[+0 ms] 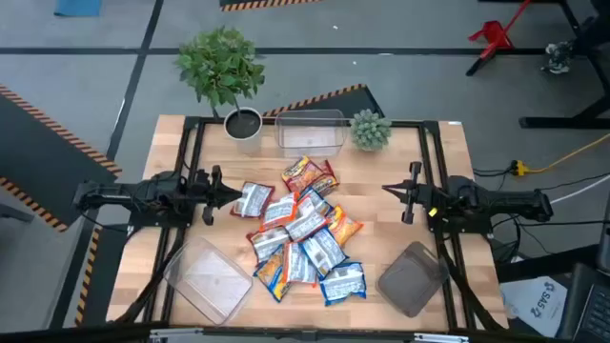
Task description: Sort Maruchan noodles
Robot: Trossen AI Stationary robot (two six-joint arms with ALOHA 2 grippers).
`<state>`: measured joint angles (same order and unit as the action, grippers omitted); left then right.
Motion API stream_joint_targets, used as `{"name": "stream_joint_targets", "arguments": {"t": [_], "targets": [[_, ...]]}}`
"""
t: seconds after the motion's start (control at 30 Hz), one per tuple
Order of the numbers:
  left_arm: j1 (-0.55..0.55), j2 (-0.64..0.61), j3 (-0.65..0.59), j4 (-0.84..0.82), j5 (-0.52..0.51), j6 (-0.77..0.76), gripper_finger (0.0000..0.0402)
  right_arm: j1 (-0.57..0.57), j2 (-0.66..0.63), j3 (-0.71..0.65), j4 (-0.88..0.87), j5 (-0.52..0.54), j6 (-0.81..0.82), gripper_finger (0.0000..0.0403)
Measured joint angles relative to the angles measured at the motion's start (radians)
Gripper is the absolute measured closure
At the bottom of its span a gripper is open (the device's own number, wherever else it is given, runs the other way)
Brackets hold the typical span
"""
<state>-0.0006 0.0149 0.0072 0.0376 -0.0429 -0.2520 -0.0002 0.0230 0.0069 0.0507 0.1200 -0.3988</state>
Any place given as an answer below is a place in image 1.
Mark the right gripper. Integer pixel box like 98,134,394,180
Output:
381,161,447,225

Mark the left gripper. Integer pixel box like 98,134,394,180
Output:
189,165,243,226

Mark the red Maruchan noodle packet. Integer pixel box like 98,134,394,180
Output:
246,226,292,266
280,155,326,194
230,180,276,220
309,160,340,197

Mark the orange Maruchan noodle packet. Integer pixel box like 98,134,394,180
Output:
326,204,365,248
283,241,319,287
284,207,331,243
259,191,301,232

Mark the small pale green succulent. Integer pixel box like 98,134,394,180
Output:
349,108,393,152

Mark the clear plastic bin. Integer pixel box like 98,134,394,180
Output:
163,236,254,327
274,108,348,158

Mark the dark grey plastic bin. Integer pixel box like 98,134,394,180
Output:
375,240,450,319

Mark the black hazard-striped floor mat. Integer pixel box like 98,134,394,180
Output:
0,84,124,233
261,83,386,119
218,0,325,13
50,224,104,329

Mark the leafy plant in white pot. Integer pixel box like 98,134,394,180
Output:
174,26,267,156

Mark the black desk foot bar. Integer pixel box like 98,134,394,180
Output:
495,244,601,283

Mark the white printed paper bag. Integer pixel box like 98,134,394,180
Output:
499,275,569,338

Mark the red floor stand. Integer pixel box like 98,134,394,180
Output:
465,0,533,77

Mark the person's shoe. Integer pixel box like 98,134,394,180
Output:
544,41,572,59
540,56,572,75

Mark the grey upright panel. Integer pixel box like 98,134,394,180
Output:
597,192,610,273

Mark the blue floor mat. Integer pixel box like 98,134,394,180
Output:
53,0,104,18

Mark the person's leg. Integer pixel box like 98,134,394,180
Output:
569,0,610,56

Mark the yellow extension cord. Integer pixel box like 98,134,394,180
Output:
512,132,610,176

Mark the black cable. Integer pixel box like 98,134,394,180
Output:
552,218,610,227
521,172,610,192

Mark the black desk frame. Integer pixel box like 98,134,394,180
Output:
478,0,610,130

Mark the white cable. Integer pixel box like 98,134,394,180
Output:
542,175,610,206

